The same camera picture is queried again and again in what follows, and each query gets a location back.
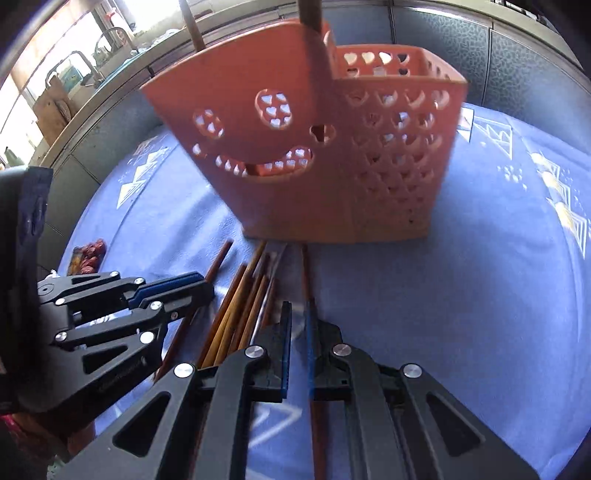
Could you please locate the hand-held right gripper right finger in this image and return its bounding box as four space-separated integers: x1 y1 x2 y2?
304 301 540 480

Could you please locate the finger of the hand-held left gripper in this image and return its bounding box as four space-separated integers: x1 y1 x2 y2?
38 271 206 310
17 280 214 415

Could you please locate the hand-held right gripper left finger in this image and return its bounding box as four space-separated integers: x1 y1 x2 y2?
60 301 293 480

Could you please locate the bunch of wooden chopsticks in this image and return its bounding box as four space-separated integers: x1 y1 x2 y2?
196 240 289 370

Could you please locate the curved metal faucet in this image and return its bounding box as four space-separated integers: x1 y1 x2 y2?
95 27 139 56
46 51 100 88

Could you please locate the packet of red dates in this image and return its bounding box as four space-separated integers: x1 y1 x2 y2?
68 239 108 276

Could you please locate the blue printed tablecloth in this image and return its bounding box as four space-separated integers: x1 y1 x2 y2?
55 99 591 480

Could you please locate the orange plastic utensil basket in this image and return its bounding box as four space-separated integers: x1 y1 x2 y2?
140 19 469 244

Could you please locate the brown cardboard box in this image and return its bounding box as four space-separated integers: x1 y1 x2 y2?
32 76 81 146

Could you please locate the dark brown chopstick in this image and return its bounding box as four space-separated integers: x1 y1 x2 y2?
179 0 206 52
154 239 234 383
298 0 324 35
300 244 329 480

